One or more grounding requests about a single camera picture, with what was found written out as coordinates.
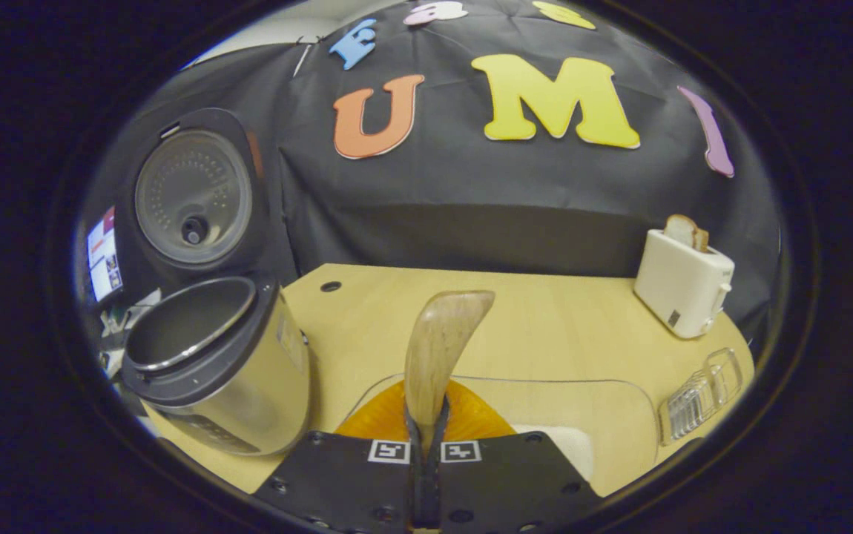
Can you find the white rice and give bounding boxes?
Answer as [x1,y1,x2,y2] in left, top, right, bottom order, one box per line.
[514,424,595,481]

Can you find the clear chopstick holder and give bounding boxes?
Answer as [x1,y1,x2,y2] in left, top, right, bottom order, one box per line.
[656,347,745,446]

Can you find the computer monitor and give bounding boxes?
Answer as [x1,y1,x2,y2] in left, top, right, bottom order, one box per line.
[85,206,125,303]

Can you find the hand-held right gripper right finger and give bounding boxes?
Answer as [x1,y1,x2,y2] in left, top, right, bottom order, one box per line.
[426,378,604,532]

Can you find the white toaster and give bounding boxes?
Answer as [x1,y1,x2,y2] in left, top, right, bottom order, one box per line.
[633,228,736,340]

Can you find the black backdrop cloth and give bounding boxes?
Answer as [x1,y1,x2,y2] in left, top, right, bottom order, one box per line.
[82,0,783,342]

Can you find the grey rice cooker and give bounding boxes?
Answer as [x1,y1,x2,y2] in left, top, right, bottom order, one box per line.
[116,108,313,457]

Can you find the bread slice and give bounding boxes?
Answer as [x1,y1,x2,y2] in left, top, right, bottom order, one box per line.
[664,214,711,254]

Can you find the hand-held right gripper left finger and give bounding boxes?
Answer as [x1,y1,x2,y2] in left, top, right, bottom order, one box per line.
[252,380,427,534]

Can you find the wooden spoon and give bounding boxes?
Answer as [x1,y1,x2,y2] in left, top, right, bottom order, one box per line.
[404,290,496,453]

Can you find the clear plastic container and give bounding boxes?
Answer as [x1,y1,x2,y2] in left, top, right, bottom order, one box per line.
[337,373,659,498]

